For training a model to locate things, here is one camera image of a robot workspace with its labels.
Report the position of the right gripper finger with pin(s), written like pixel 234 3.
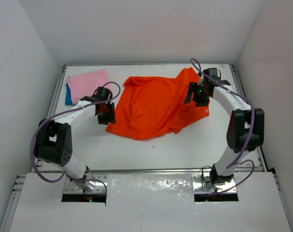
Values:
pixel 201 101
pixel 190 91

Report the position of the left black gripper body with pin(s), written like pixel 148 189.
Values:
pixel 107 117

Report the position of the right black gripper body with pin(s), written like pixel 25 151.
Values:
pixel 201 90

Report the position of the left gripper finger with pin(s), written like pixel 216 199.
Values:
pixel 112 118
pixel 103 119

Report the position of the orange t shirt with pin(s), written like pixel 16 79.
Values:
pixel 153 106

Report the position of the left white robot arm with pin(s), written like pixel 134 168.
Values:
pixel 53 142

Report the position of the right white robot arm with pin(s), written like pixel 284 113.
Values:
pixel 246 126

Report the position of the folded pink t shirt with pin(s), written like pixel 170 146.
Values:
pixel 85 84

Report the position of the folded blue t shirt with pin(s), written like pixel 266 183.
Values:
pixel 68 99

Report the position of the white front cover board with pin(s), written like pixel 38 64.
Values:
pixel 151 203

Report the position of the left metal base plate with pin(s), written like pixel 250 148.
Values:
pixel 89 187

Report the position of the metal base plate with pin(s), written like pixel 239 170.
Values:
pixel 89 187
pixel 202 187

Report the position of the front aluminium frame rail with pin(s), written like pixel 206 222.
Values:
pixel 154 171

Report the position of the left aluminium frame rail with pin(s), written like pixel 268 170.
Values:
pixel 52 109

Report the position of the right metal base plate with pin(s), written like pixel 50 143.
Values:
pixel 202 187

